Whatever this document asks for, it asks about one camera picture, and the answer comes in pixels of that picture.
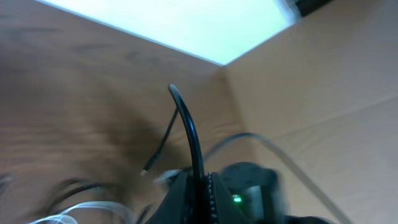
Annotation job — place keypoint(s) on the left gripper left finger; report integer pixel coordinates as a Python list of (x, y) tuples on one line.
[(177, 206)]

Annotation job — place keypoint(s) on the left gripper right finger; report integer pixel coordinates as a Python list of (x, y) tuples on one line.
[(222, 208)]

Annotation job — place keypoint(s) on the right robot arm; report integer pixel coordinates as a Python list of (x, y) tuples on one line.
[(257, 192)]

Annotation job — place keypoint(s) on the cardboard side panel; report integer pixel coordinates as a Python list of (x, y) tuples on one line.
[(325, 91)]

